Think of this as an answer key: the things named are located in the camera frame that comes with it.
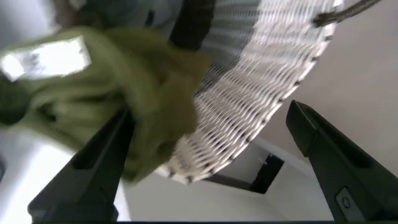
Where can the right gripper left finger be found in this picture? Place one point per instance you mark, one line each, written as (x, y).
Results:
(93, 174)

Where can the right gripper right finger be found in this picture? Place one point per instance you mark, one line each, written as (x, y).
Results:
(348, 168)

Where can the green long-sleeved shirt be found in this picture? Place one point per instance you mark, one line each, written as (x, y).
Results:
(140, 77)

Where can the white laundry basket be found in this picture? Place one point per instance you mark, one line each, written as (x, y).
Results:
(248, 77)

